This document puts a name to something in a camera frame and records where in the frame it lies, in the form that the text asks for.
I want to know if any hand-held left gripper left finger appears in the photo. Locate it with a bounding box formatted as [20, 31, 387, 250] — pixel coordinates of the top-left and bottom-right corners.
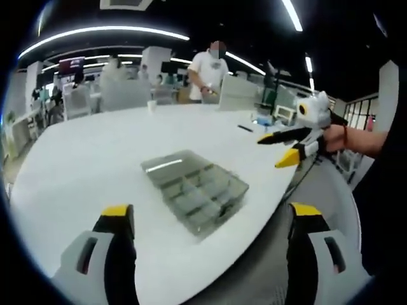
[52, 204, 139, 305]

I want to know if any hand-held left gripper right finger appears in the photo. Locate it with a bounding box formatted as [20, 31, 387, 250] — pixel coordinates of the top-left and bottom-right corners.
[287, 202, 373, 305]

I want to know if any clear plastic dual guide fixture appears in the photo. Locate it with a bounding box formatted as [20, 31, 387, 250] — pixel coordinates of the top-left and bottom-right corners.
[141, 150, 250, 238]

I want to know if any person's right hand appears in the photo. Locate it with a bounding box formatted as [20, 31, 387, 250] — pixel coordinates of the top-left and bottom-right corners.
[323, 124, 347, 154]

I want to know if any short ceiling light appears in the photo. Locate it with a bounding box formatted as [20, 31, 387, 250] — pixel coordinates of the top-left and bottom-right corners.
[305, 56, 316, 93]

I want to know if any green stand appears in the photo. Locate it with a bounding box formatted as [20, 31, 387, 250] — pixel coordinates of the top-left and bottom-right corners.
[263, 60, 292, 109]

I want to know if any slanted ceiling light strip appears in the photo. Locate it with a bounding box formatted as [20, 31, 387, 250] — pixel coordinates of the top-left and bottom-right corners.
[225, 51, 266, 76]

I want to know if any straight ceiling light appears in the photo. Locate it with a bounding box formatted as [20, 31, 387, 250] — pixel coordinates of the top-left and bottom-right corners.
[281, 0, 304, 32]

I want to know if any person's dark shirt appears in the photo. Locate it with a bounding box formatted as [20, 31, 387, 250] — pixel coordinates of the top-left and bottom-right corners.
[352, 31, 407, 277]

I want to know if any wide grey office chair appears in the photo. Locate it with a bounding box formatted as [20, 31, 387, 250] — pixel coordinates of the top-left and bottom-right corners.
[100, 76, 152, 112]

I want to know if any purple display screen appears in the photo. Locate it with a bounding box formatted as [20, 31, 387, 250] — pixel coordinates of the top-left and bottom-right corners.
[59, 57, 86, 76]

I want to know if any long curved ceiling light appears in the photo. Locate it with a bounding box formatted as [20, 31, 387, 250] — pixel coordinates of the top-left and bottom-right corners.
[18, 25, 191, 60]

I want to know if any white open frame box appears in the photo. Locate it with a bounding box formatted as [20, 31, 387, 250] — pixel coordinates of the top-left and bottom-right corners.
[275, 104, 297, 120]

